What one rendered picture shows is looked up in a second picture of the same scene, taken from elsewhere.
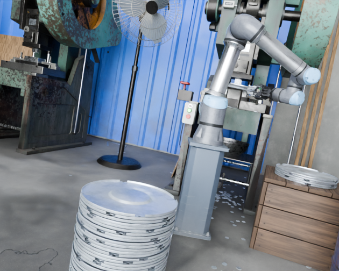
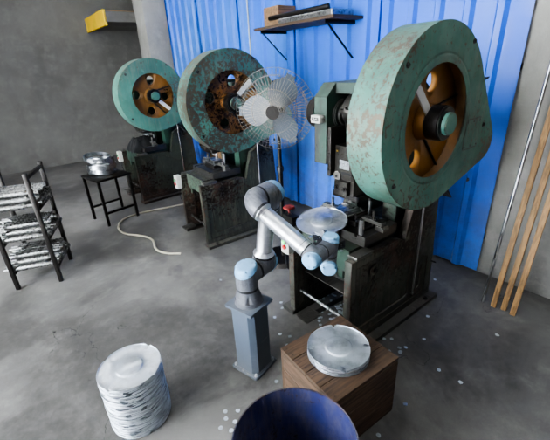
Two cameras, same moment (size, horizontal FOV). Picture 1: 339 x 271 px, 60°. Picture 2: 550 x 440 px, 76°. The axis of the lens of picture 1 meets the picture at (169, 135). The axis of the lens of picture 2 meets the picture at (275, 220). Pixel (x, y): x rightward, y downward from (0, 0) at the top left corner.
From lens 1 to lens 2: 1.65 m
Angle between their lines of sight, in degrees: 41
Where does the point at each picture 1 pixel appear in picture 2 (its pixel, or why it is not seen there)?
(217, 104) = (238, 275)
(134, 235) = (108, 399)
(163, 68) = not seen: hidden behind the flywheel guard
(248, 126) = (340, 263)
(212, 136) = (240, 302)
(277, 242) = not seen: hidden behind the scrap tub
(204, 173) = (241, 330)
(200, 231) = (250, 371)
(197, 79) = not seen: hidden behind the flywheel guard
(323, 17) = (368, 162)
